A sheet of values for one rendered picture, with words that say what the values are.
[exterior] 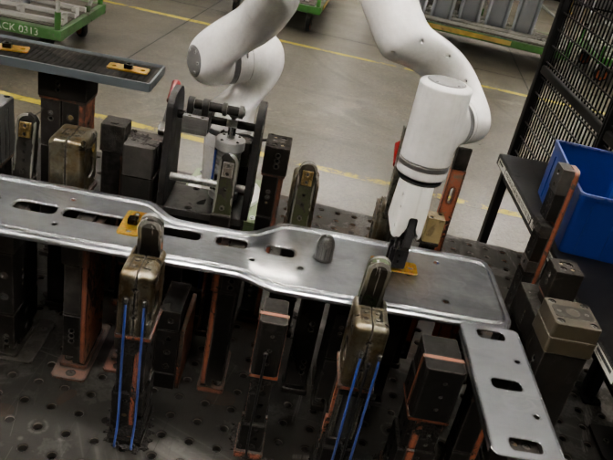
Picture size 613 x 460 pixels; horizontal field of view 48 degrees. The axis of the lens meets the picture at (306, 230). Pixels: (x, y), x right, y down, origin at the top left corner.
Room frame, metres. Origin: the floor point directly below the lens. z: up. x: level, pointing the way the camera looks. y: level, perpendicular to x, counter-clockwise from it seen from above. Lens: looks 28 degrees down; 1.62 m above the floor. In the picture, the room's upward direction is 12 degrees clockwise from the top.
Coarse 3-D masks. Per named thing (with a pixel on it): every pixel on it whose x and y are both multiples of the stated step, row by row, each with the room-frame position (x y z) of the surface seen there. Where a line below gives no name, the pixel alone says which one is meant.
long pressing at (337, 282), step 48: (0, 192) 1.06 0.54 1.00; (48, 192) 1.10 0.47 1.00; (96, 192) 1.13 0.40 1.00; (48, 240) 0.95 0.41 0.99; (96, 240) 0.97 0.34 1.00; (192, 240) 1.04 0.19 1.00; (240, 240) 1.08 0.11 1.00; (288, 240) 1.11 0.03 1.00; (336, 240) 1.15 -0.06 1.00; (288, 288) 0.96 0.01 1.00; (336, 288) 0.98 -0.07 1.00; (432, 288) 1.05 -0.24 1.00; (480, 288) 1.08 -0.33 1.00
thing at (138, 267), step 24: (144, 264) 0.87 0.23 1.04; (120, 288) 0.84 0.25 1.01; (144, 288) 0.84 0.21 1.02; (120, 312) 0.83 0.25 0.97; (144, 312) 0.83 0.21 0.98; (120, 336) 0.84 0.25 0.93; (144, 336) 0.84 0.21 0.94; (120, 360) 0.83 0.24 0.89; (144, 360) 0.85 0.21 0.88; (120, 384) 0.83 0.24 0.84; (144, 384) 0.86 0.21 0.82; (120, 408) 0.84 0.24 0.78; (144, 408) 0.86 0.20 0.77; (120, 432) 0.84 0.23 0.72; (144, 432) 0.86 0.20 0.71
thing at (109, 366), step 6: (120, 258) 1.03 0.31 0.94; (126, 258) 1.03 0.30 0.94; (120, 264) 1.03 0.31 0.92; (120, 270) 1.03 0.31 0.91; (114, 342) 1.03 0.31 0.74; (114, 348) 1.03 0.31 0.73; (114, 354) 1.04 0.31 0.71; (108, 360) 1.03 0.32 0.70; (114, 360) 1.03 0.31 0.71; (108, 366) 1.01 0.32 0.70; (114, 366) 1.01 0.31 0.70; (114, 372) 1.00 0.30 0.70
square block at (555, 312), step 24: (552, 312) 0.95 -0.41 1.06; (576, 312) 0.97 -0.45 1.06; (552, 336) 0.92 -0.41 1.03; (576, 336) 0.92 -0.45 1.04; (528, 360) 0.96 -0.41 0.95; (552, 360) 0.93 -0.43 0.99; (576, 360) 0.93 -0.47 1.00; (552, 384) 0.93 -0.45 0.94; (552, 408) 0.93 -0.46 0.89; (480, 456) 0.98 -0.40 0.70
